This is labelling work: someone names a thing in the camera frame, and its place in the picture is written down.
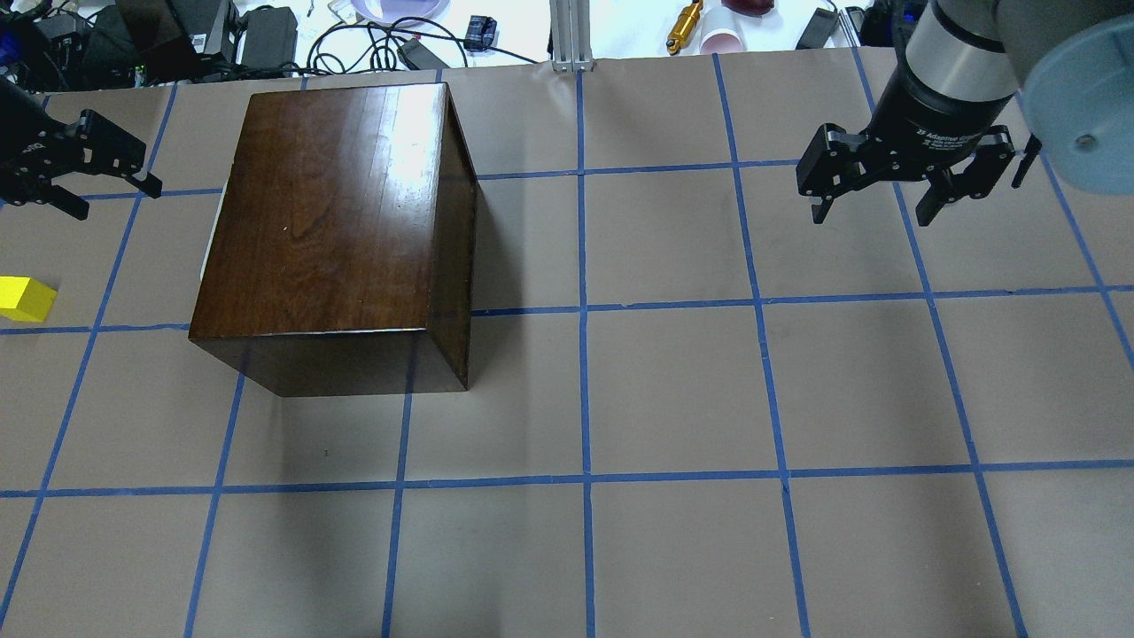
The small black device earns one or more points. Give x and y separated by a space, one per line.
481 33

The gold metal cylinder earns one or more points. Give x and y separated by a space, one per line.
683 27

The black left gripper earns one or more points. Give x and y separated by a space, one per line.
19 133

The yellow block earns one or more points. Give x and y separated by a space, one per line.
25 299

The dark wooden drawer cabinet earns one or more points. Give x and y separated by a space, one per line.
343 251

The black power brick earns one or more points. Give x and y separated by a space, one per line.
818 30

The black power adapter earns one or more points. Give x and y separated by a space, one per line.
269 37

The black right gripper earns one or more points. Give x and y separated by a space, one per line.
928 113

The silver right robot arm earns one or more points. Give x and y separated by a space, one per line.
1069 63

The aluminium frame post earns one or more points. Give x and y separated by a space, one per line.
570 29

